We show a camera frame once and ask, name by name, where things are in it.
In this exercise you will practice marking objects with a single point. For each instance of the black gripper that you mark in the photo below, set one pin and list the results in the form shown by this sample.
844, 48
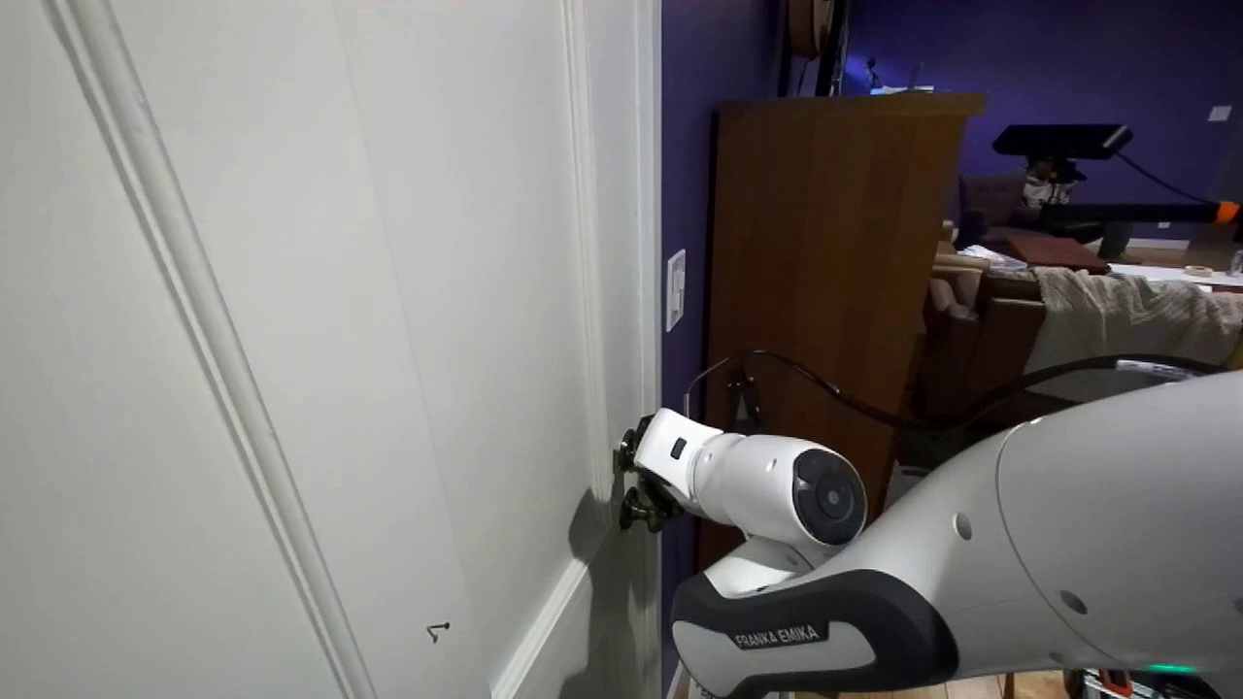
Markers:
648, 447

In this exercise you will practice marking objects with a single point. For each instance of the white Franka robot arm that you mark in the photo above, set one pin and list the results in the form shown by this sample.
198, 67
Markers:
1103, 545

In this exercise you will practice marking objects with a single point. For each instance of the dark metal door knob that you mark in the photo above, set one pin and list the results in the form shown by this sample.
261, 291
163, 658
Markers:
642, 507

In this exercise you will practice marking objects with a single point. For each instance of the white panelled door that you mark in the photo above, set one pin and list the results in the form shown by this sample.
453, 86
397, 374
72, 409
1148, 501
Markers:
326, 323

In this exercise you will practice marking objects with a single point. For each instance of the brown wooden cabinet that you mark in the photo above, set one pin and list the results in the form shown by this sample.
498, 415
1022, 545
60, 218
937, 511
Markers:
828, 218

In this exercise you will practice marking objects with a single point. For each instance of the beige draped cloth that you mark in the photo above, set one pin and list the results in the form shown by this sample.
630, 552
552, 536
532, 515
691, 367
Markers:
1140, 314

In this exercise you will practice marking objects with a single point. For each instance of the black bar on desk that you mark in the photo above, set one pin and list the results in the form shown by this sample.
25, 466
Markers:
1130, 216

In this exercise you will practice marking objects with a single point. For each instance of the white wall light switch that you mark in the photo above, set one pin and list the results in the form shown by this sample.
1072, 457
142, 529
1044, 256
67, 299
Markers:
674, 288

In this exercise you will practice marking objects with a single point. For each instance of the black camera on stand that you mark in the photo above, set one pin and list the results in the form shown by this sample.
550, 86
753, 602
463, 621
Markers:
1064, 138

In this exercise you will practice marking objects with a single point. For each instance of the white wall outlet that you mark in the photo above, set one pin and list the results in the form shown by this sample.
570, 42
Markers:
1222, 115

